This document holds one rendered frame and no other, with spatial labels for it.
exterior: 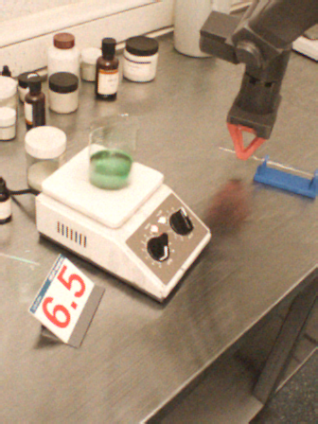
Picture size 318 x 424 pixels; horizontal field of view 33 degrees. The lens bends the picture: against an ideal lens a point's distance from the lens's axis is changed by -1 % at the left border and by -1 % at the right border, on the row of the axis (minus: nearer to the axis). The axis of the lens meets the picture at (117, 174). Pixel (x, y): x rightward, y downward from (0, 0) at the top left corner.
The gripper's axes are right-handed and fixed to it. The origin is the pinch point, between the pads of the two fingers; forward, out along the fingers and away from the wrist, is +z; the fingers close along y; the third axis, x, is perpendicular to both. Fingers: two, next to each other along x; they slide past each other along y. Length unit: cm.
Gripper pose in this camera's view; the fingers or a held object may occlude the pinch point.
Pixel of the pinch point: (242, 153)
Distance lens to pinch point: 88.2
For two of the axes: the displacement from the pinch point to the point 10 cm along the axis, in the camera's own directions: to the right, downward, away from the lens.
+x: 9.2, 3.0, -2.7
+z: -0.7, 7.8, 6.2
